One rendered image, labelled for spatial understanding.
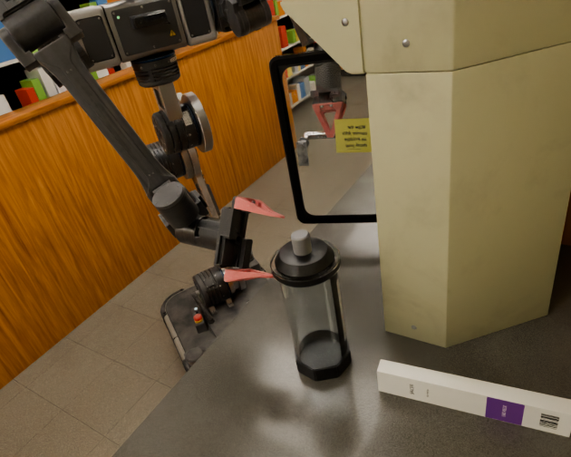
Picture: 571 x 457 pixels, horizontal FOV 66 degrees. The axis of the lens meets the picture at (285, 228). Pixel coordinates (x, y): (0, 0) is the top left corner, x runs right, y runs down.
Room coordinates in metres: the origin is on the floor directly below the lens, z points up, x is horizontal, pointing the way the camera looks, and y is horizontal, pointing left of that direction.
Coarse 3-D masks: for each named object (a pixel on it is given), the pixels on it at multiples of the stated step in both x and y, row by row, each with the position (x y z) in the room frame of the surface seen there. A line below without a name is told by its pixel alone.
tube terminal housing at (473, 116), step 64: (384, 0) 0.57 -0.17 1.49; (448, 0) 0.52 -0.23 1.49; (512, 0) 0.53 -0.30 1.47; (384, 64) 0.57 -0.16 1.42; (448, 64) 0.52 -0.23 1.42; (512, 64) 0.53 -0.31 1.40; (384, 128) 0.57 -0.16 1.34; (448, 128) 0.52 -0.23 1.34; (512, 128) 0.53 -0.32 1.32; (384, 192) 0.58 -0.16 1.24; (448, 192) 0.52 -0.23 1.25; (512, 192) 0.53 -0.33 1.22; (384, 256) 0.58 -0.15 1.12; (448, 256) 0.52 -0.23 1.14; (512, 256) 0.53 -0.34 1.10; (384, 320) 0.59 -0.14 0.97; (448, 320) 0.52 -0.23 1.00; (512, 320) 0.54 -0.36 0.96
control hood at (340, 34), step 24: (288, 0) 0.65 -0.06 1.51; (312, 0) 0.63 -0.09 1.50; (336, 0) 0.61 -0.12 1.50; (360, 0) 0.59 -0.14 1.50; (312, 24) 0.63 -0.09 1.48; (336, 24) 0.61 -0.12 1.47; (360, 24) 0.59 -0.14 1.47; (336, 48) 0.61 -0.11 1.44; (360, 48) 0.59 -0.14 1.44; (360, 72) 0.59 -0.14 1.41
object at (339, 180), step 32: (320, 64) 0.91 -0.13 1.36; (288, 96) 0.93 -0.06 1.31; (320, 96) 0.91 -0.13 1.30; (352, 96) 0.89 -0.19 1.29; (320, 128) 0.91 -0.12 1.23; (352, 128) 0.89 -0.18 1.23; (320, 160) 0.92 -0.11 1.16; (352, 160) 0.89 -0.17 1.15; (320, 192) 0.92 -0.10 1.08; (352, 192) 0.89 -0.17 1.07
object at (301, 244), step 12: (300, 240) 0.54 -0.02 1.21; (312, 240) 0.57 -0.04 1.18; (288, 252) 0.55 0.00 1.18; (300, 252) 0.54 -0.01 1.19; (312, 252) 0.54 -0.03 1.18; (324, 252) 0.54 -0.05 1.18; (276, 264) 0.54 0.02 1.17; (288, 264) 0.53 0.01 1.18; (300, 264) 0.52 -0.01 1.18; (312, 264) 0.52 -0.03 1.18; (324, 264) 0.52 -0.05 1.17; (300, 276) 0.51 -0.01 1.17
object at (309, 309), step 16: (272, 256) 0.57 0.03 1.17; (336, 256) 0.54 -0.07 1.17; (320, 272) 0.51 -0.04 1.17; (288, 288) 0.52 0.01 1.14; (304, 288) 0.51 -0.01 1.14; (320, 288) 0.51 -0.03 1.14; (288, 304) 0.53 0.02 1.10; (304, 304) 0.51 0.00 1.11; (320, 304) 0.51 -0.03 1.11; (288, 320) 0.54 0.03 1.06; (304, 320) 0.51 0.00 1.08; (320, 320) 0.51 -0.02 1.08; (304, 336) 0.51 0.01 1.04; (320, 336) 0.51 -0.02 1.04; (336, 336) 0.51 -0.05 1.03; (304, 352) 0.52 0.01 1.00; (320, 352) 0.51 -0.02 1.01; (336, 352) 0.51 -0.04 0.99
